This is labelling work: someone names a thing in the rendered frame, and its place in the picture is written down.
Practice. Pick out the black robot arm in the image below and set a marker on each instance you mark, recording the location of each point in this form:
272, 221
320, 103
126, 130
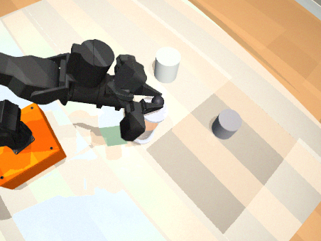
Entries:
65, 77

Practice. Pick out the grey cylinder with white top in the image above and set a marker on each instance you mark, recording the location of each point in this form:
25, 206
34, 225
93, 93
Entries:
226, 124

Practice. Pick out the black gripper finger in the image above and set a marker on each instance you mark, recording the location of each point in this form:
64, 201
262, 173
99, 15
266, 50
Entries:
146, 90
148, 107

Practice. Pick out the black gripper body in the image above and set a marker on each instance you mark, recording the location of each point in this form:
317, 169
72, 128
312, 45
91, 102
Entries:
133, 124

